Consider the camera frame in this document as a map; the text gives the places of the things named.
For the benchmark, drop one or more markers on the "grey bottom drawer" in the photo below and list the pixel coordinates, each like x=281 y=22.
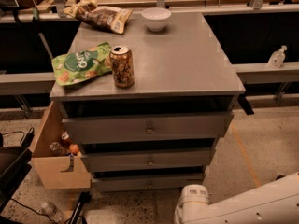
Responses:
x=146 y=182

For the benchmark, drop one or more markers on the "grey drawer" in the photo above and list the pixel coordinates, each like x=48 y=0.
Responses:
x=146 y=182
x=120 y=129
x=143 y=160

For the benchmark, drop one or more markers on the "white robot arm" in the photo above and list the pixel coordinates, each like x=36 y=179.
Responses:
x=273 y=203

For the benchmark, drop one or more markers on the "grey drawer cabinet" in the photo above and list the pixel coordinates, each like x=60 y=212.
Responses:
x=180 y=70

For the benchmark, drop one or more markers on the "grey top drawer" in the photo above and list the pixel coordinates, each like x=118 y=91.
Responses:
x=120 y=129

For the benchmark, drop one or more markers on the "grey middle drawer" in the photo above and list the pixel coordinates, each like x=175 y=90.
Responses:
x=143 y=160

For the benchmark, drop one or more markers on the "black tripod leg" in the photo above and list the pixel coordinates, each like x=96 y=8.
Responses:
x=85 y=197

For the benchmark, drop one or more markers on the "orange fruit in box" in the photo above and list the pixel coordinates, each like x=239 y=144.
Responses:
x=74 y=149

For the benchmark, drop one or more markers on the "clear plastic bottle on floor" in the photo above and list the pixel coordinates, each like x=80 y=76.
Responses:
x=52 y=211

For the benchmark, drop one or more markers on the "dark bottle in box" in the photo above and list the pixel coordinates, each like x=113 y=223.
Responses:
x=57 y=149

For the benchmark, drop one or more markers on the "wooden side box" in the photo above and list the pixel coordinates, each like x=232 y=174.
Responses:
x=56 y=172

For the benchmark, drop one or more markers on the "gold beverage can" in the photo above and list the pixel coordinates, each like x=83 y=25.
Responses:
x=121 y=59

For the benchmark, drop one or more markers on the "hand sanitizer pump bottle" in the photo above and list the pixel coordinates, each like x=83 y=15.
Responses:
x=277 y=58

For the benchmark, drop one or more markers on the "green snack bag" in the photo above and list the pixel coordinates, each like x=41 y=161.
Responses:
x=77 y=67

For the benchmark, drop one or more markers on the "black equipment at left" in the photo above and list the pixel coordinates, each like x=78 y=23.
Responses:
x=14 y=165

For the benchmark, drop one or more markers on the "white bowl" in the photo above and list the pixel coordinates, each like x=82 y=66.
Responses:
x=155 y=18

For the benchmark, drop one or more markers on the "brown chip bag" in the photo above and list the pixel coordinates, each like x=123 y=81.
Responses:
x=100 y=17

